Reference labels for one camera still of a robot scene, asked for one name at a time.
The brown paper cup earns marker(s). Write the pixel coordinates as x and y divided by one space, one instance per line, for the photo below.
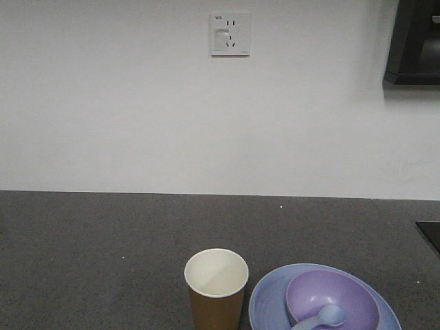
216 280

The purple plastic bowl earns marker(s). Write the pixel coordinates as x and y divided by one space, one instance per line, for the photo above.
310 291

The black range hood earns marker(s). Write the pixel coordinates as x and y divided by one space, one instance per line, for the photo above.
413 57

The white wall socket right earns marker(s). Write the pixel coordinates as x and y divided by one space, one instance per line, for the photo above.
230 34

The black induction cooktop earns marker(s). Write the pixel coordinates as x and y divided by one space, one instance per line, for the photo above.
431 231

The light blue plastic plate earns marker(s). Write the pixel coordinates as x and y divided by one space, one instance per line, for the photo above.
267 307

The light blue plastic spoon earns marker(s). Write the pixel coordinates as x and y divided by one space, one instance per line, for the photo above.
329 316

